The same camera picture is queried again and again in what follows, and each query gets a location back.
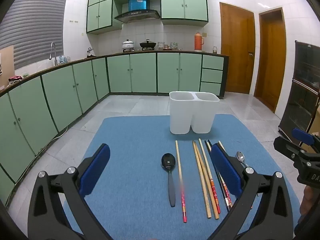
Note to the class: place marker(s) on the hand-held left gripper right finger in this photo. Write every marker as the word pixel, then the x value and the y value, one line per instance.
pixel 223 170

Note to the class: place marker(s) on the plain wooden chopstick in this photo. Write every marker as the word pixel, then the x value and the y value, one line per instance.
pixel 205 180
pixel 198 165

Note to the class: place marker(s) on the metal sink faucet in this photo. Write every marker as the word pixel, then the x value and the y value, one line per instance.
pixel 51 47

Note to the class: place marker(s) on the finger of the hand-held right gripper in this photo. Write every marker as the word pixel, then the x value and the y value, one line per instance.
pixel 302 135
pixel 285 146

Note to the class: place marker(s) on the green wall cabinets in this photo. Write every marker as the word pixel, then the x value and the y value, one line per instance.
pixel 195 5

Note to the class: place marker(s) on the grey window blind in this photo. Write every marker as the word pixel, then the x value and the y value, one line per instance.
pixel 32 25

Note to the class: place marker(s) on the black plastic spoon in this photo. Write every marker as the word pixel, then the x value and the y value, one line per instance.
pixel 168 162

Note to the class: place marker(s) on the black chopstick red patterned end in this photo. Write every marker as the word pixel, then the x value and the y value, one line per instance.
pixel 209 144
pixel 206 144

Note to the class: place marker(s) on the wooden board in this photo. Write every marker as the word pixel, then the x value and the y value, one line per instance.
pixel 7 65

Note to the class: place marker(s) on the black wok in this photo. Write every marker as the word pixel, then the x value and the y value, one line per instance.
pixel 148 45

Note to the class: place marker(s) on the orange thermos flask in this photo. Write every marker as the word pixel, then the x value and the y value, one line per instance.
pixel 199 42

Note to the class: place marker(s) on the black glass-door cabinet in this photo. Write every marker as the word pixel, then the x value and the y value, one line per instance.
pixel 300 90

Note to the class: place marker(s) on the green base cabinets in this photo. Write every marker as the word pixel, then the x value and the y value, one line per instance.
pixel 142 72

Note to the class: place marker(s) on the bottles by sink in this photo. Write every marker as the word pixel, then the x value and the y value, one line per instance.
pixel 63 60

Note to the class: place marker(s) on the small metal spoon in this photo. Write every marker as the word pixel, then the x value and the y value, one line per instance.
pixel 240 157

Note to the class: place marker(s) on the blue mat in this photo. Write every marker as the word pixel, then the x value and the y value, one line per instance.
pixel 140 155

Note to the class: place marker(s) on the plain wooden door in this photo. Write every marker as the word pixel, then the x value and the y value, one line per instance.
pixel 271 62

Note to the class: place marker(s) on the metal kettle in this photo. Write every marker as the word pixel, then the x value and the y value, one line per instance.
pixel 90 53

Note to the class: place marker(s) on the wooden chopstick orange red end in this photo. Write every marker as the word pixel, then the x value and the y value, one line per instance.
pixel 205 160

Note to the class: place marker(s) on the red cloth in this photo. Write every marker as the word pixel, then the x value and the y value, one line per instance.
pixel 14 78

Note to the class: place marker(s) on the person's right hand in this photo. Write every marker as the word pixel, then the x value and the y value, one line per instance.
pixel 306 201

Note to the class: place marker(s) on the range hood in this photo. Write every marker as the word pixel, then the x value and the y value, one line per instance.
pixel 137 15

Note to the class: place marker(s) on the seasoning containers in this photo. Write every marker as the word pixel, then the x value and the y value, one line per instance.
pixel 161 46

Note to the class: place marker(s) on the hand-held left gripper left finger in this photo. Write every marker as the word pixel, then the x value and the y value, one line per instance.
pixel 96 170

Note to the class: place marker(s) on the white double utensil holder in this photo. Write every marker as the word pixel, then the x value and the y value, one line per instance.
pixel 180 115

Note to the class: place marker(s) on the white cooking pot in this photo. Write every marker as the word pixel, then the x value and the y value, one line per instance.
pixel 128 46

